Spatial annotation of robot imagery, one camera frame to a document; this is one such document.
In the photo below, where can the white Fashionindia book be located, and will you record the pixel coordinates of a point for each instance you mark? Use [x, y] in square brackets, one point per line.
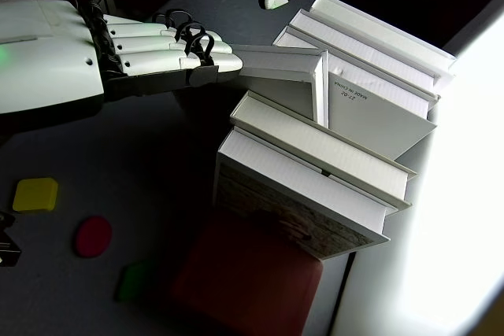
[283, 62]

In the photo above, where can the white Special Issue book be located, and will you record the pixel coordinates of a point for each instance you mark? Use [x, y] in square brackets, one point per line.
[346, 39]

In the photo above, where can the red hardcover book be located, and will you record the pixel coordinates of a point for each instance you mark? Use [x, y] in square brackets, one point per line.
[248, 289]

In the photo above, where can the yellow rounded square block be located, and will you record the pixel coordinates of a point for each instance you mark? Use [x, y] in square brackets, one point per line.
[35, 194]

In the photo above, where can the grey table cloth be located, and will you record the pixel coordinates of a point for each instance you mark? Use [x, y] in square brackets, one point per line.
[59, 147]

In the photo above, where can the magenta round block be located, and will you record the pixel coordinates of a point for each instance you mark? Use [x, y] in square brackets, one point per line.
[93, 236]

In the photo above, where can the green block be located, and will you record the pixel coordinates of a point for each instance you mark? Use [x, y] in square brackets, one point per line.
[134, 281]

